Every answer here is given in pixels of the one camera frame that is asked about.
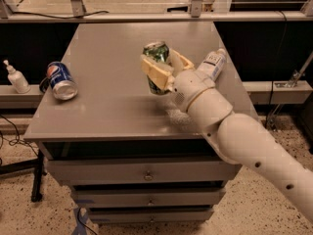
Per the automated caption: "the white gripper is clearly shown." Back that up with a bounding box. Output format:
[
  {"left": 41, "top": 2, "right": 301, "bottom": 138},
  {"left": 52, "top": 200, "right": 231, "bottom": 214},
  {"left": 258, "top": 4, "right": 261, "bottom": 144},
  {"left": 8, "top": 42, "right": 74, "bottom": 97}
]
[{"left": 140, "top": 49, "right": 215, "bottom": 113}]

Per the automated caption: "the white plastic water bottle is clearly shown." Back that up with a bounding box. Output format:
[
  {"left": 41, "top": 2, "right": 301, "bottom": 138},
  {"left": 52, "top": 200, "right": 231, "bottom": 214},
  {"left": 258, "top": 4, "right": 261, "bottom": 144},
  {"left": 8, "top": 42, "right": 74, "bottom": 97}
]
[{"left": 198, "top": 48, "right": 226, "bottom": 81}]

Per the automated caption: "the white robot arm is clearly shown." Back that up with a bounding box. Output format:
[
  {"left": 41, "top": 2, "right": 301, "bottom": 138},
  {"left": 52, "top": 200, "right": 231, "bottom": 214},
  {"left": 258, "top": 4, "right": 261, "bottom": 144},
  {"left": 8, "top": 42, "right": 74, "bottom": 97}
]
[{"left": 141, "top": 45, "right": 313, "bottom": 221}]

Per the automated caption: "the top grey drawer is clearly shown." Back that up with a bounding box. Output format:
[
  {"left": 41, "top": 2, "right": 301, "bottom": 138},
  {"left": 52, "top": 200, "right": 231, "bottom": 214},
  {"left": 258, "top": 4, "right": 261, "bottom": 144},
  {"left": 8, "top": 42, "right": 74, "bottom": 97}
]
[{"left": 46, "top": 157, "right": 241, "bottom": 185}]

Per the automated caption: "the white pump dispenser bottle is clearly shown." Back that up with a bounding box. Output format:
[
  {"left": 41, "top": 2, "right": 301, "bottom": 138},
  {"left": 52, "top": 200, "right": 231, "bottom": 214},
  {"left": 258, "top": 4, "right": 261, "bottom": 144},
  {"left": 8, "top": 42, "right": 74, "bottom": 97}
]
[{"left": 3, "top": 60, "right": 30, "bottom": 94}]

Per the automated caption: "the black stand leg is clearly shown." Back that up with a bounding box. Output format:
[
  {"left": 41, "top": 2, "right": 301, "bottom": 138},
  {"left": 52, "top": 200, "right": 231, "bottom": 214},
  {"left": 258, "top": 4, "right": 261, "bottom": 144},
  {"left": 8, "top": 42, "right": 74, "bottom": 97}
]
[{"left": 0, "top": 151, "right": 46, "bottom": 203}]

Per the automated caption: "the black floor cable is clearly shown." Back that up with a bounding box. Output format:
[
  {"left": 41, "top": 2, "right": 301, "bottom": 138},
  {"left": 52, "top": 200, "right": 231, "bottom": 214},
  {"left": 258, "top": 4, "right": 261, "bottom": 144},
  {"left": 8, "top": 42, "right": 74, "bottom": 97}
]
[{"left": 0, "top": 115, "right": 39, "bottom": 166}]

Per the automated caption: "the middle grey drawer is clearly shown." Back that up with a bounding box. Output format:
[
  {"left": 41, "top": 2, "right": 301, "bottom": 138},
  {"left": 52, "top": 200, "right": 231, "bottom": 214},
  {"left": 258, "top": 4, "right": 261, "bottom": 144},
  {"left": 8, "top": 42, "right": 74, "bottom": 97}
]
[{"left": 71, "top": 188, "right": 226, "bottom": 208}]

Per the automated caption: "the metal frame rail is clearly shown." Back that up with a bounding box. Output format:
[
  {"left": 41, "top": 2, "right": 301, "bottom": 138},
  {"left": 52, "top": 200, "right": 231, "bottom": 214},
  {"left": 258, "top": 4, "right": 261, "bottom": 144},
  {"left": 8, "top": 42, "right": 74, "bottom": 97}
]
[{"left": 1, "top": 0, "right": 313, "bottom": 22}]

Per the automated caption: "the bottom grey drawer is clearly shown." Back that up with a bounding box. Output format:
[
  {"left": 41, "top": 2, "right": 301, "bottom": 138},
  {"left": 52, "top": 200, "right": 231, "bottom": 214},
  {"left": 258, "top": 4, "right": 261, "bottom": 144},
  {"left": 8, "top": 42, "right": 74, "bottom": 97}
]
[{"left": 88, "top": 209, "right": 213, "bottom": 223}]

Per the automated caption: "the black cable on rail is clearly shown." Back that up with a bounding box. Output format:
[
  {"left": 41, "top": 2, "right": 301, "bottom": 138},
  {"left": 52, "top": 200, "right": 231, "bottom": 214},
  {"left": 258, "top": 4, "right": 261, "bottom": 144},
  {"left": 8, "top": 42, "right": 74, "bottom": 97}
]
[{"left": 13, "top": 10, "right": 110, "bottom": 20}]

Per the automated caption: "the green soda can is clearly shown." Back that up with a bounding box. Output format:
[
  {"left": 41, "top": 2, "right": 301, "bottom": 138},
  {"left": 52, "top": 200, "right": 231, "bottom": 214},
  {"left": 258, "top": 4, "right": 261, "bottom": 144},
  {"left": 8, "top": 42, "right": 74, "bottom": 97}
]
[{"left": 143, "top": 41, "right": 169, "bottom": 95}]

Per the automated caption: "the blue Pepsi can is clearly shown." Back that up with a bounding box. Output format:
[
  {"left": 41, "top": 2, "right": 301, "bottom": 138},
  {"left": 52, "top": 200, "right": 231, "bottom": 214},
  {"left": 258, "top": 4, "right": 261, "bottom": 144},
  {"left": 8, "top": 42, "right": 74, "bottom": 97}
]
[{"left": 47, "top": 62, "right": 78, "bottom": 101}]

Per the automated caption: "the grey drawer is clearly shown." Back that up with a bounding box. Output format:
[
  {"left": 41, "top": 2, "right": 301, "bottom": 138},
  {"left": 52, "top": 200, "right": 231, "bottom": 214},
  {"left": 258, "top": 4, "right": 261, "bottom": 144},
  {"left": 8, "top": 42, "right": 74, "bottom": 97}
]
[
  {"left": 71, "top": 188, "right": 226, "bottom": 208},
  {"left": 88, "top": 209, "right": 213, "bottom": 223},
  {"left": 46, "top": 157, "right": 241, "bottom": 185}
]

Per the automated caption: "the grey drawer cabinet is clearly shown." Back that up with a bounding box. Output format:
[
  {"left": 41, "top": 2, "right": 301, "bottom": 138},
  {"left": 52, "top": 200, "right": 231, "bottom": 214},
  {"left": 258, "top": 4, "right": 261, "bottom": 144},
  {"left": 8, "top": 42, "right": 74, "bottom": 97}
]
[{"left": 22, "top": 21, "right": 266, "bottom": 225}]

